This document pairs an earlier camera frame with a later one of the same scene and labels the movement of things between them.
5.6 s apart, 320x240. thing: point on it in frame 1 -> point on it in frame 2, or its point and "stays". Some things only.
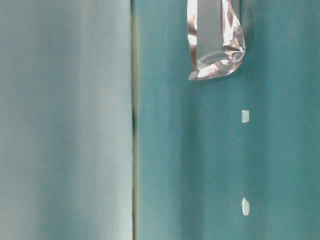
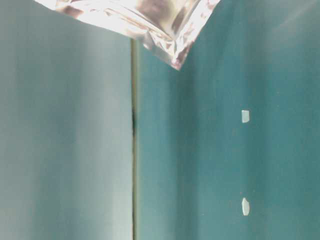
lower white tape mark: x=245 y=206 stays
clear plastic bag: x=215 y=32 -> x=167 y=27
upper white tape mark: x=245 y=116 stays
